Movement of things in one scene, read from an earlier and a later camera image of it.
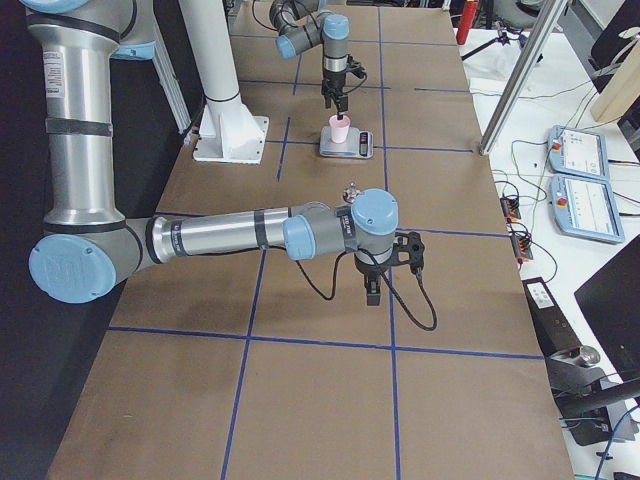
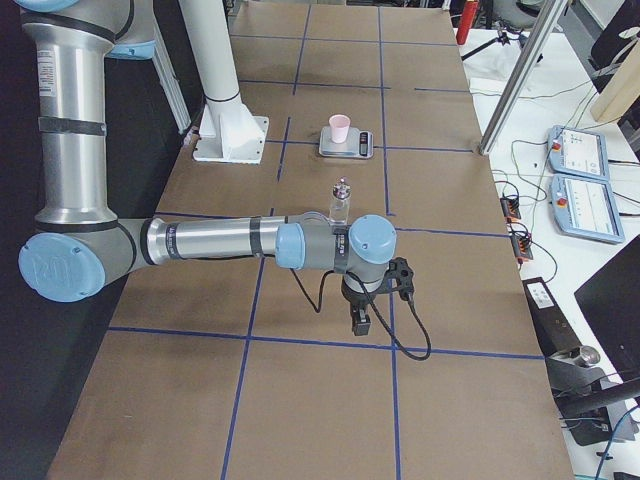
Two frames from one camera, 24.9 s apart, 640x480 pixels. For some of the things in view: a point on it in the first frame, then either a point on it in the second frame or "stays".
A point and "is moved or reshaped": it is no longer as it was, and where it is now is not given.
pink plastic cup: x=339 y=128 stays
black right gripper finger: x=373 y=288 -> x=361 y=322
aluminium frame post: x=544 y=30 stays
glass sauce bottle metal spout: x=349 y=194 is moved or reshaped
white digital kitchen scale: x=359 y=144 stays
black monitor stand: x=596 y=399 stays
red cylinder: x=466 y=21 stays
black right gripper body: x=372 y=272 -> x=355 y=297
